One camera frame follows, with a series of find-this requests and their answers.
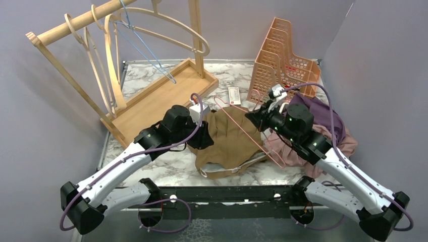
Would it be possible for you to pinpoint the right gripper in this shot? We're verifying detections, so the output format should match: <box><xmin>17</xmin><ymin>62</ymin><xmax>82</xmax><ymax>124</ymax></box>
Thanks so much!
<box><xmin>246</xmin><ymin>99</ymin><xmax>299</xmax><ymax>143</ymax></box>

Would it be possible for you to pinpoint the wooden hanger right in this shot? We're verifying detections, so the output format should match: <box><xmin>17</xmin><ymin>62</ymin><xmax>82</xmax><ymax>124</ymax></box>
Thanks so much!
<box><xmin>115</xmin><ymin>0</ymin><xmax>210</xmax><ymax>57</ymax></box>

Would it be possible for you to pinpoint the wooden hanger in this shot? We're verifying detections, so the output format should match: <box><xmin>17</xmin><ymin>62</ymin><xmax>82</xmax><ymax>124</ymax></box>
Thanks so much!
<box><xmin>64</xmin><ymin>14</ymin><xmax>116</xmax><ymax>117</ymax></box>
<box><xmin>91</xmin><ymin>5</ymin><xmax>127</xmax><ymax>113</ymax></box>
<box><xmin>115</xmin><ymin>0</ymin><xmax>210</xmax><ymax>57</ymax></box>

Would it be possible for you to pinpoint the peach plastic file organizer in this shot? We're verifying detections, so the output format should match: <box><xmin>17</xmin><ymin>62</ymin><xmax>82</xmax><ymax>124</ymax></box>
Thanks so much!
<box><xmin>246</xmin><ymin>17</ymin><xmax>321</xmax><ymax>103</ymax></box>

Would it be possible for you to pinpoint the wooden clothes rack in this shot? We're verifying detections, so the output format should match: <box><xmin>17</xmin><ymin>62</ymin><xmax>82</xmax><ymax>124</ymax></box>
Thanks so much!
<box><xmin>26</xmin><ymin>1</ymin><xmax>219</xmax><ymax>147</ymax></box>

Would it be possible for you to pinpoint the purple garment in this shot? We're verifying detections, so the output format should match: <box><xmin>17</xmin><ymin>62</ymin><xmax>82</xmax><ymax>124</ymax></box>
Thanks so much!
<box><xmin>289</xmin><ymin>93</ymin><xmax>346</xmax><ymax>143</ymax></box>

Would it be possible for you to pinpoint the small white red box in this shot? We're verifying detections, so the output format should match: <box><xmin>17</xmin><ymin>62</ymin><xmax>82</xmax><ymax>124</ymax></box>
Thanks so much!
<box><xmin>228</xmin><ymin>87</ymin><xmax>241</xmax><ymax>105</ymax></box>

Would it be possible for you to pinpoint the blue wire hanger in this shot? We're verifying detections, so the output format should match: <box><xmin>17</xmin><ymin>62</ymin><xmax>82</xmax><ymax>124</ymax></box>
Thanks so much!
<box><xmin>115</xmin><ymin>0</ymin><xmax>177</xmax><ymax>84</ymax></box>

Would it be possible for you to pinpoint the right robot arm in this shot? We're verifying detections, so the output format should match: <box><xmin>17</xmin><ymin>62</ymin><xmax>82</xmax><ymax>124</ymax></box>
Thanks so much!
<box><xmin>245</xmin><ymin>103</ymin><xmax>410</xmax><ymax>241</ymax></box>

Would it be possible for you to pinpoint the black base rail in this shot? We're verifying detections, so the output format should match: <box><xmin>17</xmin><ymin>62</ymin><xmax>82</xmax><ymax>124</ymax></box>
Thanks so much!
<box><xmin>114</xmin><ymin>184</ymin><xmax>325</xmax><ymax>221</ymax></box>

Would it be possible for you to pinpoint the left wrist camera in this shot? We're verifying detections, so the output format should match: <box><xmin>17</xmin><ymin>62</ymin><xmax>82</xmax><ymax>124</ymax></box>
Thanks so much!
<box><xmin>189</xmin><ymin>103</ymin><xmax>210</xmax><ymax>124</ymax></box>

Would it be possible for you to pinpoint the wooden hanger leftmost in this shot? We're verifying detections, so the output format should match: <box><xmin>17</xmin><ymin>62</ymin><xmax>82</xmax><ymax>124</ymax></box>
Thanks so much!
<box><xmin>64</xmin><ymin>14</ymin><xmax>116</xmax><ymax>117</ymax></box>

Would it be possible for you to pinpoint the brown skirt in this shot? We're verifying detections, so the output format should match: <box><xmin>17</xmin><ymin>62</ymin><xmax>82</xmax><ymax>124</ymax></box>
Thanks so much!
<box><xmin>189</xmin><ymin>106</ymin><xmax>268</xmax><ymax>179</ymax></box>

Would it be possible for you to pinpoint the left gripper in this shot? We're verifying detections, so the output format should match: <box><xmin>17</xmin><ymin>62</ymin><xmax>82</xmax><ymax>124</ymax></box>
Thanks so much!
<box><xmin>171</xmin><ymin>116</ymin><xmax>215</xmax><ymax>150</ymax></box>

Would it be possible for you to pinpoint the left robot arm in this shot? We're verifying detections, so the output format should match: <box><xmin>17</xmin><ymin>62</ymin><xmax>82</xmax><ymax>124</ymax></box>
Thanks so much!
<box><xmin>60</xmin><ymin>103</ymin><xmax>213</xmax><ymax>235</ymax></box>

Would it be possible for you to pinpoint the pink skirt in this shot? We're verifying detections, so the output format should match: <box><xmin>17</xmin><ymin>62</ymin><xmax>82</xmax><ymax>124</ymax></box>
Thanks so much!
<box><xmin>263</xmin><ymin>127</ymin><xmax>358</xmax><ymax>178</ymax></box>

